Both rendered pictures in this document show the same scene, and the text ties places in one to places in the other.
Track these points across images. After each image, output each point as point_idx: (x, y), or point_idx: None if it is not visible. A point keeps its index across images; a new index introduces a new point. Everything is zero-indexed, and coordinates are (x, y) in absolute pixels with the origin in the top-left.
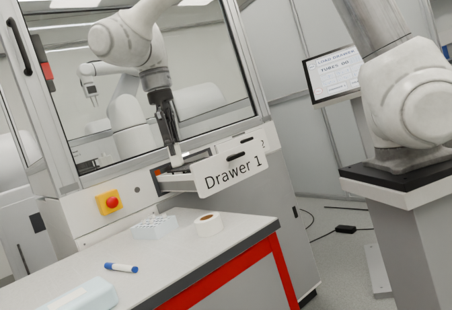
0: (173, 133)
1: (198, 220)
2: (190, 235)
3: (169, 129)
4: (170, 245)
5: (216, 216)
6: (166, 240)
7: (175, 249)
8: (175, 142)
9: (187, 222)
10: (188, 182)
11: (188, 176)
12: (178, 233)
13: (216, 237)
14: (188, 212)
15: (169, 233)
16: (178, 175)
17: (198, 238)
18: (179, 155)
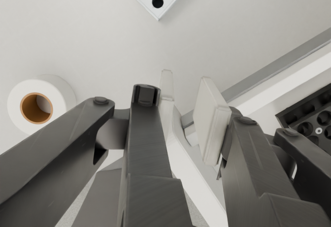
0: (226, 189)
1: (27, 90)
2: (63, 56)
3: (118, 202)
4: (37, 11)
5: (19, 129)
6: None
7: (4, 27)
8: (222, 150)
9: (175, 42)
10: (246, 86)
11: (244, 98)
12: (109, 24)
13: (5, 110)
14: (263, 42)
15: (126, 0)
16: (322, 55)
17: (31, 75)
18: (197, 126)
